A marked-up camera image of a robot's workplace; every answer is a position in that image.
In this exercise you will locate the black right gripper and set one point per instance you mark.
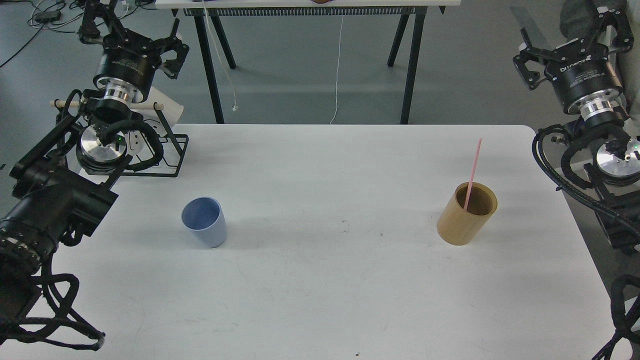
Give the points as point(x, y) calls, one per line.
point(582, 75)

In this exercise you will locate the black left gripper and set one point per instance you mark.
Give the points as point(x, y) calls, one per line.
point(126, 64)

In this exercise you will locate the pink chopstick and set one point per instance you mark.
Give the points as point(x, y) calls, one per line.
point(470, 183)

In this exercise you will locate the blue plastic cup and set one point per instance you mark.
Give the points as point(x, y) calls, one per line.
point(205, 219)

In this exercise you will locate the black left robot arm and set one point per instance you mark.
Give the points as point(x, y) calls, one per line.
point(64, 184)

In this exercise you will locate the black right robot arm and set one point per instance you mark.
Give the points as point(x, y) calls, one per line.
point(588, 156)

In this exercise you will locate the white cup on rack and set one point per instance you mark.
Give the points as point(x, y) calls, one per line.
point(171, 110)

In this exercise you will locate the bamboo wooden cup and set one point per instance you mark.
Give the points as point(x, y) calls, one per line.
point(463, 218)

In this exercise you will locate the grey cloth on chair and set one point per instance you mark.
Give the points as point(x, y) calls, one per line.
point(577, 16)

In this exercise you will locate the black wire cup rack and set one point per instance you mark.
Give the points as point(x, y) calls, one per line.
point(110, 135)

